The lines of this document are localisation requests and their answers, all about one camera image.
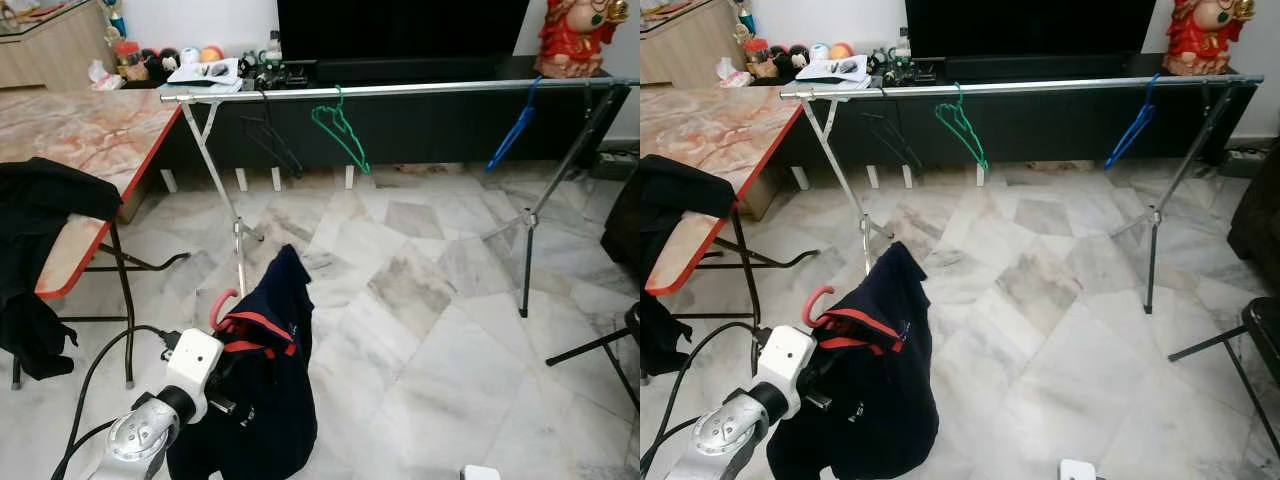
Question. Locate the black shirt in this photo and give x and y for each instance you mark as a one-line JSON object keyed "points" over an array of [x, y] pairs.
{"points": [[50, 210], [680, 210]]}

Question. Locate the red plastic hanger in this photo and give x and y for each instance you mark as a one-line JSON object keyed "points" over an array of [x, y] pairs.
{"points": [[216, 308], [810, 305]]}

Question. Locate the green plastic hanger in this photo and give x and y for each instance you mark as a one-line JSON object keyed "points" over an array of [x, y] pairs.
{"points": [[365, 165], [984, 163]]}

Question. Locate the navy shirt with red trim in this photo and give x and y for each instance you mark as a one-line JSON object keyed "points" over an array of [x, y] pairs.
{"points": [[270, 420], [880, 420]]}

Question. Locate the blue plastic hanger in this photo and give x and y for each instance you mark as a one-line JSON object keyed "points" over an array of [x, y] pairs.
{"points": [[515, 130], [1135, 125]]}

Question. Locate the black plastic hanger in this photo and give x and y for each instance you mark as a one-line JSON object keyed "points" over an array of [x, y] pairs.
{"points": [[912, 157], [290, 160]]}

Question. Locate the black metal chair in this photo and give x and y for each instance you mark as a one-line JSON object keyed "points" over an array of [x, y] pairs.
{"points": [[634, 318], [1262, 320]]}

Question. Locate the black garment with red trim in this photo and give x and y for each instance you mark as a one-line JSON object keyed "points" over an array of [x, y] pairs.
{"points": [[30, 330], [660, 330]]}

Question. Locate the marble pattern folding table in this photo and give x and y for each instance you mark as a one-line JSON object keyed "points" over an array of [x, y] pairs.
{"points": [[90, 130], [720, 130]]}

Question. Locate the pink tissue pack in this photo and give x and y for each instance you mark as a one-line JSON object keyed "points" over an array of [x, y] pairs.
{"points": [[103, 76], [730, 74]]}

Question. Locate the wooden sideboard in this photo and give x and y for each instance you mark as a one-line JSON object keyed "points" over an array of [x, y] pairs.
{"points": [[680, 55], [50, 55]]}

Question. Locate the red laughing Buddha statue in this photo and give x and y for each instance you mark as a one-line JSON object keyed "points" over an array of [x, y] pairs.
{"points": [[570, 45], [1200, 45]]}

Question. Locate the red lid jar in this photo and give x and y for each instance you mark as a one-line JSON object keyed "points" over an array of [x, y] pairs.
{"points": [[757, 56], [127, 58]]}

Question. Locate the black TV cabinet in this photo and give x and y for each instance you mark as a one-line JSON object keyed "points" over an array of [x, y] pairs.
{"points": [[1050, 130], [430, 130]]}

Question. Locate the blue gold trophy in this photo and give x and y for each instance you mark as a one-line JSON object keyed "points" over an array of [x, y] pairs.
{"points": [[115, 18], [745, 15]]}

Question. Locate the stack of papers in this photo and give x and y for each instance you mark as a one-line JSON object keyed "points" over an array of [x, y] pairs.
{"points": [[205, 72], [832, 70]]}

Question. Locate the metal clothes rack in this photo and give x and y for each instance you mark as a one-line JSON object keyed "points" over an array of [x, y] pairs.
{"points": [[420, 88], [1050, 85]]}

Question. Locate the black television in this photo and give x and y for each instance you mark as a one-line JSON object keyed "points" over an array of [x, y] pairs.
{"points": [[1030, 28], [400, 30]]}

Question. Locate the small green white bottle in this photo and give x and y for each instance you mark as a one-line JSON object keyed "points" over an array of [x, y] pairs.
{"points": [[901, 50], [272, 52]]}

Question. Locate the dark sofa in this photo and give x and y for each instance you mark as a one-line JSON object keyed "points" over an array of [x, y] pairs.
{"points": [[1260, 210]]}

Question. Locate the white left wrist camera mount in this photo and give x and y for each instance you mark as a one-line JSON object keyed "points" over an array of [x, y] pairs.
{"points": [[195, 358], [785, 355]]}

